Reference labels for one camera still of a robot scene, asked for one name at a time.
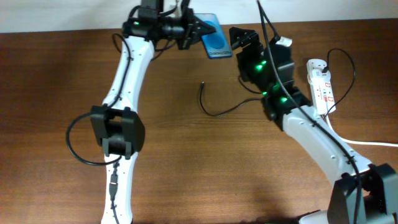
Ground blue Samsung Galaxy smartphone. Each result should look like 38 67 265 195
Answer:
195 13 233 59

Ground black USB charging cable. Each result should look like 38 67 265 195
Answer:
199 48 357 118

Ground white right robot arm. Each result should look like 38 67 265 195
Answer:
229 27 397 224

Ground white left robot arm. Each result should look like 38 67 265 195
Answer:
90 1 216 223

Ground white charger adapter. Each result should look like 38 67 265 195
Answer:
307 58 331 79

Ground white power strip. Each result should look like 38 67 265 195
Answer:
307 72 335 115

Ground white power strip cord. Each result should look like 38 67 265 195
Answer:
323 113 398 148

